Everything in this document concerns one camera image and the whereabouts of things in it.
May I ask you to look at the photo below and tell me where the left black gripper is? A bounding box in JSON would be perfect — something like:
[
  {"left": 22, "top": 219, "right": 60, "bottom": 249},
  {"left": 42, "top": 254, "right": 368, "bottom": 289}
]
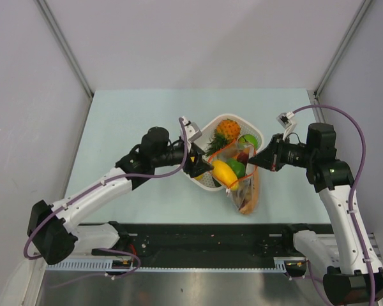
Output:
[{"left": 152, "top": 140, "right": 213, "bottom": 177}]

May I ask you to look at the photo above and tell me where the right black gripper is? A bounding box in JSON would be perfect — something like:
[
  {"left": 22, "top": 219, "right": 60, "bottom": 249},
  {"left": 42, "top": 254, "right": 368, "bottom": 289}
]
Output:
[{"left": 248, "top": 133, "right": 315, "bottom": 171}]

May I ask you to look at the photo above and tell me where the yellow mango front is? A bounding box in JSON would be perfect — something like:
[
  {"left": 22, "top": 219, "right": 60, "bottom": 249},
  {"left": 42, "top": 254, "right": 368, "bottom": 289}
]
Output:
[{"left": 211, "top": 160, "right": 239, "bottom": 191}]

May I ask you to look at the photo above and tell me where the yellow mango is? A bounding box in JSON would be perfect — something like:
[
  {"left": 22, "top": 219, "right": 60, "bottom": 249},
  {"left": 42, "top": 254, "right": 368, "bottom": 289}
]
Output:
[
  {"left": 194, "top": 173, "right": 204, "bottom": 180},
  {"left": 211, "top": 160, "right": 239, "bottom": 191}
]

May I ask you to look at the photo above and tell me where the clear zip bag red zipper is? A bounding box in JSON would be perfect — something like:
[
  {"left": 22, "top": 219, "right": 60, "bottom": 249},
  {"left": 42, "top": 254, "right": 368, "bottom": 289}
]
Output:
[{"left": 208, "top": 140, "right": 260, "bottom": 215}]

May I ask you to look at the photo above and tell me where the brown longan bunch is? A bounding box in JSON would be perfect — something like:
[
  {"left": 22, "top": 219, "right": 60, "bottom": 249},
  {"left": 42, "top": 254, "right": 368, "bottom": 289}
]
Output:
[{"left": 239, "top": 187, "right": 252, "bottom": 210}]

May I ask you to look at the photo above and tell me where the dark green avocado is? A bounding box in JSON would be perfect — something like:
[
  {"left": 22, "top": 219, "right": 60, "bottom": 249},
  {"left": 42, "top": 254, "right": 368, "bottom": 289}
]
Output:
[{"left": 213, "top": 178, "right": 222, "bottom": 187}]

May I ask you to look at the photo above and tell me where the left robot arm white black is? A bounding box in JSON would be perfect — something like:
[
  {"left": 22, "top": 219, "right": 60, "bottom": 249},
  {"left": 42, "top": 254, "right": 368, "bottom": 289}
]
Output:
[{"left": 24, "top": 122, "right": 213, "bottom": 265}]

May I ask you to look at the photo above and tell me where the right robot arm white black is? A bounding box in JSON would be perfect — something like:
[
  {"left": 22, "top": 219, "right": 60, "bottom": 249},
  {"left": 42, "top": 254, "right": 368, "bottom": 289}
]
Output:
[{"left": 248, "top": 123, "right": 383, "bottom": 305}]

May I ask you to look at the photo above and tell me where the yellow mango rear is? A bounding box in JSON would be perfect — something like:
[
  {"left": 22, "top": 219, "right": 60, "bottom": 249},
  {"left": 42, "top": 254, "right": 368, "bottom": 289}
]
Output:
[{"left": 194, "top": 173, "right": 204, "bottom": 180}]

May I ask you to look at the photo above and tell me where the white plastic basket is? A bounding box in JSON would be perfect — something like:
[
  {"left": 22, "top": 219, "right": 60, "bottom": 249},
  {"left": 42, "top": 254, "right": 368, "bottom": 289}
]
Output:
[{"left": 184, "top": 113, "right": 265, "bottom": 193}]

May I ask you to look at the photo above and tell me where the bright green apple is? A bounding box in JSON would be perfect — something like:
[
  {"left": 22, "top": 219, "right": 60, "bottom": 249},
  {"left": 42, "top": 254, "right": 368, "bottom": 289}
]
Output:
[{"left": 238, "top": 134, "right": 259, "bottom": 149}]

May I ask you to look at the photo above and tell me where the orange spiky fruit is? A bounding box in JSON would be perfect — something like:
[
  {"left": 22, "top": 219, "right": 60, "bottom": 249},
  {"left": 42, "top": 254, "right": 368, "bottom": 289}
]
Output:
[{"left": 206, "top": 119, "right": 241, "bottom": 157}]

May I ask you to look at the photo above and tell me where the light blue table mat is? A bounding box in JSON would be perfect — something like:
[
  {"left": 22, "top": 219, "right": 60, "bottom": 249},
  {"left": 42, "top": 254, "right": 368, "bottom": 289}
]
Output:
[{"left": 66, "top": 89, "right": 329, "bottom": 224}]

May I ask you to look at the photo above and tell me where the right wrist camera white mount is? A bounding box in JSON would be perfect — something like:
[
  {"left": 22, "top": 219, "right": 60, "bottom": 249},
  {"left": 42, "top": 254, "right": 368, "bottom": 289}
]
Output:
[{"left": 276, "top": 112, "right": 297, "bottom": 140}]

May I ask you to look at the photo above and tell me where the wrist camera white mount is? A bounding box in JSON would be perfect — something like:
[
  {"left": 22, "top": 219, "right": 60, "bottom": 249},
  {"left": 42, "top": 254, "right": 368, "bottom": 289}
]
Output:
[
  {"left": 276, "top": 112, "right": 297, "bottom": 140},
  {"left": 179, "top": 116, "right": 202, "bottom": 143}
]

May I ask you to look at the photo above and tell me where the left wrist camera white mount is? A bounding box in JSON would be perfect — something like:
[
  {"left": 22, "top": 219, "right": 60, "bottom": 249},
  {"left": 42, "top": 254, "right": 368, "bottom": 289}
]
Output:
[{"left": 179, "top": 116, "right": 202, "bottom": 143}]

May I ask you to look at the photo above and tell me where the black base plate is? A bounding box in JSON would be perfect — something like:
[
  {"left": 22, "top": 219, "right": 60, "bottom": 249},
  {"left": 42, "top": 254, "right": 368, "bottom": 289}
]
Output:
[{"left": 92, "top": 222, "right": 336, "bottom": 268}]

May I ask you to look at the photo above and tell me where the white slotted cable duct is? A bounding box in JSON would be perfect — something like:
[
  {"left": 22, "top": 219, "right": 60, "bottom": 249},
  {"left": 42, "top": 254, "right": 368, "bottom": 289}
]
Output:
[{"left": 47, "top": 254, "right": 306, "bottom": 273}]

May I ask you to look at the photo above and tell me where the right aluminium corner post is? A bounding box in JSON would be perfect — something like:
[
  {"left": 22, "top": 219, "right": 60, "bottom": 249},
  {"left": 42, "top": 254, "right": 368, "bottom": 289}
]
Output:
[{"left": 313, "top": 0, "right": 375, "bottom": 99}]

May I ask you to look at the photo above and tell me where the aluminium corner post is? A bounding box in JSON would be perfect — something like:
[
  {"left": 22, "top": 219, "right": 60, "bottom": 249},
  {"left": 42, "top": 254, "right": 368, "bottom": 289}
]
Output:
[
  {"left": 313, "top": 0, "right": 375, "bottom": 99},
  {"left": 33, "top": 0, "right": 94, "bottom": 100}
]

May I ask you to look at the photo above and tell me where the left aluminium corner post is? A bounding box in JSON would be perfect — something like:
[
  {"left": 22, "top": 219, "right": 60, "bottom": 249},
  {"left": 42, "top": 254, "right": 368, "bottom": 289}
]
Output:
[{"left": 33, "top": 0, "right": 94, "bottom": 100}]

